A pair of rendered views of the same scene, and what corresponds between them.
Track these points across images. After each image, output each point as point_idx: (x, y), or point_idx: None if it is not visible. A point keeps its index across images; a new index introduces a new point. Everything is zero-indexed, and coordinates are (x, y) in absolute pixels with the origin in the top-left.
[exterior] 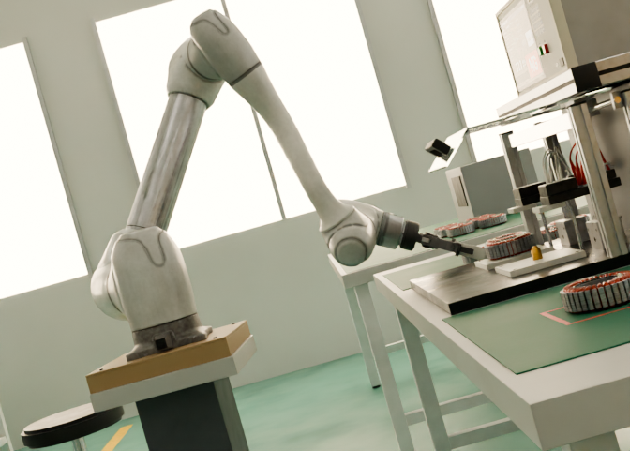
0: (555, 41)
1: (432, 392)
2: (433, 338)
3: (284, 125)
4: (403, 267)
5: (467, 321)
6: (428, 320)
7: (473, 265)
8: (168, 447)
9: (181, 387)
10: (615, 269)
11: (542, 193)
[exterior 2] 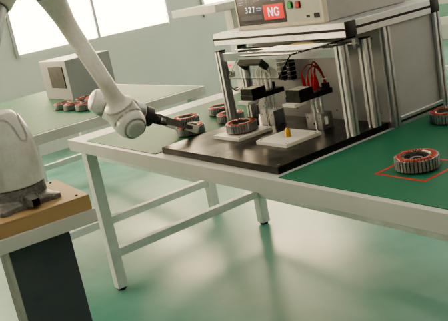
0: (313, 2)
1: (110, 219)
2: (267, 189)
3: (79, 33)
4: (92, 135)
5: (312, 178)
6: (263, 177)
7: (208, 137)
8: (33, 279)
9: (57, 234)
10: (353, 143)
11: (291, 95)
